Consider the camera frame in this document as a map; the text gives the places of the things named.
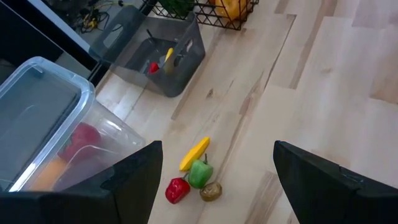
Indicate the small red chili pepper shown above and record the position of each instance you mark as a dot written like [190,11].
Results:
[153,68]

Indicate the green orange mango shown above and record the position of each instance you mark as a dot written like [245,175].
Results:
[49,174]

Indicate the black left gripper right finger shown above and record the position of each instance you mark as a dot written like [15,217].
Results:
[335,202]

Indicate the yellow banana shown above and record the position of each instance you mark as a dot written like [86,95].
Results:
[168,54]

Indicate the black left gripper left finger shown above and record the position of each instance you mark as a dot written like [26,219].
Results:
[93,205]

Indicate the large green bell pepper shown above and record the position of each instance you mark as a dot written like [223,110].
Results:
[177,4]

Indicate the yellow power plug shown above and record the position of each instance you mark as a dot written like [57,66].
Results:
[91,23]

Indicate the small yellow chili pepper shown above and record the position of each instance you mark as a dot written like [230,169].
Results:
[194,154]

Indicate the black table frame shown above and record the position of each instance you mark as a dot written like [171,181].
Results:
[25,34]

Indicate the grey plastic basket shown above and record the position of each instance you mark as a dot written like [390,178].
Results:
[183,77]

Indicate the clear plastic bin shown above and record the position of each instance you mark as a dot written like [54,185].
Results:
[84,90]

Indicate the small red bell pepper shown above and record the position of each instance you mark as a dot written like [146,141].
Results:
[177,190]

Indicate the small green bell pepper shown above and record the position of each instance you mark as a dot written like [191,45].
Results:
[200,174]

